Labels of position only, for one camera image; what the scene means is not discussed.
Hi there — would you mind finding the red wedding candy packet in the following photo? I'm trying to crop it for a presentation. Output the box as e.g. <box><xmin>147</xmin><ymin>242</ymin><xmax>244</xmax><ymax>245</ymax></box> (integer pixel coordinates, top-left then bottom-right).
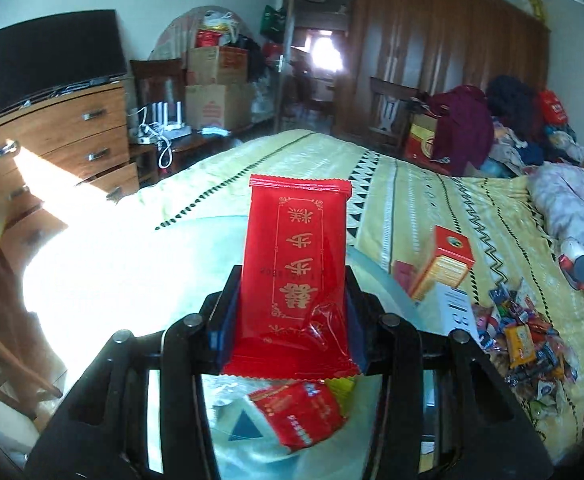
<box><xmin>222</xmin><ymin>174</ymin><xmax>359</xmax><ymax>380</ymax></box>

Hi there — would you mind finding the white duvet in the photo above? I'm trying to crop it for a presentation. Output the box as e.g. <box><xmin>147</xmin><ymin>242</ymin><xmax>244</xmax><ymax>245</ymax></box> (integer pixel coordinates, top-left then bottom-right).
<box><xmin>527</xmin><ymin>162</ymin><xmax>584</xmax><ymax>244</ymax></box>

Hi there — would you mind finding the orange cracker packet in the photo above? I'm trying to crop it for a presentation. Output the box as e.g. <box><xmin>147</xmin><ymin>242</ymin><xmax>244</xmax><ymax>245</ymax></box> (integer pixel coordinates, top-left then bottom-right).
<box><xmin>504</xmin><ymin>324</ymin><xmax>536</xmax><ymax>370</ymax></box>

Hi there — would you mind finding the yellow patterned bedspread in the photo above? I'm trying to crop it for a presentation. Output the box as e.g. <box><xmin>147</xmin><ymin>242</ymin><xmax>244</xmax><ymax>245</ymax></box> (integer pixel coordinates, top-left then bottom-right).
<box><xmin>116</xmin><ymin>129</ymin><xmax>584</xmax><ymax>463</ymax></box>

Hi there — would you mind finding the white grey carton box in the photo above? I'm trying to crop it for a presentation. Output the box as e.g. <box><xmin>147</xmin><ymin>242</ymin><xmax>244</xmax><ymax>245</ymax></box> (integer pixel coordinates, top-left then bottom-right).
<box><xmin>417</xmin><ymin>282</ymin><xmax>479</xmax><ymax>342</ymax></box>

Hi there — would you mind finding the orange red tea box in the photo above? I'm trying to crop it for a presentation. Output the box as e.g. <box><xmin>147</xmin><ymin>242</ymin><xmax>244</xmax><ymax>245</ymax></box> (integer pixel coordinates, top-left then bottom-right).
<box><xmin>408</xmin><ymin>226</ymin><xmax>475</xmax><ymax>301</ymax></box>

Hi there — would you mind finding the red white small packet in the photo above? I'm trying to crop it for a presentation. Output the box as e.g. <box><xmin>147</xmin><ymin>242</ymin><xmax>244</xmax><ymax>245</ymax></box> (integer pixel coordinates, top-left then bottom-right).
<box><xmin>249</xmin><ymin>382</ymin><xmax>346</xmax><ymax>452</ymax></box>

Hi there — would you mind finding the flat red box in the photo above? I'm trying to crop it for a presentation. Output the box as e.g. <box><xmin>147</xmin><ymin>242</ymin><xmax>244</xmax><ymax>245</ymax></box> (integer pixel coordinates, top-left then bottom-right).
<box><xmin>393</xmin><ymin>260</ymin><xmax>415</xmax><ymax>292</ymax></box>

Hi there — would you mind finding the maroon clothing pile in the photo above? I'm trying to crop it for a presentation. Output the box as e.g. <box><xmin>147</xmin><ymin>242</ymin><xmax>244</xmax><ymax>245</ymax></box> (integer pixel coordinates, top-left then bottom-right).
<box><xmin>426</xmin><ymin>84</ymin><xmax>494</xmax><ymax>177</ymax></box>

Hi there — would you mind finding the red yellow gift bag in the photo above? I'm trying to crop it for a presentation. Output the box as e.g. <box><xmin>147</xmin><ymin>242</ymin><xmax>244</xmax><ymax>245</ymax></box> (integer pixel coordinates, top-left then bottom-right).
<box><xmin>403</xmin><ymin>114</ymin><xmax>439</xmax><ymax>171</ymax></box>

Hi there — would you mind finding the wooden chair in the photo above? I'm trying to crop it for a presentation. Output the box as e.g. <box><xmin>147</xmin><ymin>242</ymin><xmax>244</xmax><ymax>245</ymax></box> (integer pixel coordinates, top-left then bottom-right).
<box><xmin>368</xmin><ymin>77</ymin><xmax>420</xmax><ymax>158</ymax></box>

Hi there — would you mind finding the wooden wardrobe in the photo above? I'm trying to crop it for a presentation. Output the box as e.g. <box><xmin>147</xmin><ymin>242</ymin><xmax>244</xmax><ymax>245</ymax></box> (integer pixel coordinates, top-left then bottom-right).
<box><xmin>333</xmin><ymin>0</ymin><xmax>550</xmax><ymax>145</ymax></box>

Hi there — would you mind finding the wooden drawer dresser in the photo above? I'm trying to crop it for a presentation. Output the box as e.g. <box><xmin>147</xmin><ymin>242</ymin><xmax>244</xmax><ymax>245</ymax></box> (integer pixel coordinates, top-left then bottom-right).
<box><xmin>0</xmin><ymin>81</ymin><xmax>142</xmax><ymax>271</ymax></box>

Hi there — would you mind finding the white wifi router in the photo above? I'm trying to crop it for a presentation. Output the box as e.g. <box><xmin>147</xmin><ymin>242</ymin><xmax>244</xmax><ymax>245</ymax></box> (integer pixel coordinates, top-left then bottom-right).
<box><xmin>138</xmin><ymin>101</ymin><xmax>192</xmax><ymax>143</ymax></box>

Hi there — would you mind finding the lower cardboard box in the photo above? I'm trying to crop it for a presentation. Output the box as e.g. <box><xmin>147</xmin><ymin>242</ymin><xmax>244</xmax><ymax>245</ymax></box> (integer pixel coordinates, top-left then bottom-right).
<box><xmin>185</xmin><ymin>84</ymin><xmax>255</xmax><ymax>130</ymax></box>

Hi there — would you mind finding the cardboard box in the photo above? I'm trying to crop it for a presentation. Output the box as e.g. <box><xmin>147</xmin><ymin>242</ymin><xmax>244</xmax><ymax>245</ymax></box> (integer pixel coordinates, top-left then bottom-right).
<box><xmin>185</xmin><ymin>84</ymin><xmax>255</xmax><ymax>130</ymax></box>
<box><xmin>185</xmin><ymin>47</ymin><xmax>247</xmax><ymax>86</ymax></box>

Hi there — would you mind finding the black television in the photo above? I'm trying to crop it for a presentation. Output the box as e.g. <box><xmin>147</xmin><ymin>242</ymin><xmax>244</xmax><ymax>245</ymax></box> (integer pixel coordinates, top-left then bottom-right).
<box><xmin>0</xmin><ymin>10</ymin><xmax>127</xmax><ymax>112</ymax></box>

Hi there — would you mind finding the upper cardboard box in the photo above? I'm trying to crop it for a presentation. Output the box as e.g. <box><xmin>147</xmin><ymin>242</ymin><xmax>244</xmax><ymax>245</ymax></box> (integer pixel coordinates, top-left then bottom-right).
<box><xmin>185</xmin><ymin>47</ymin><xmax>247</xmax><ymax>86</ymax></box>

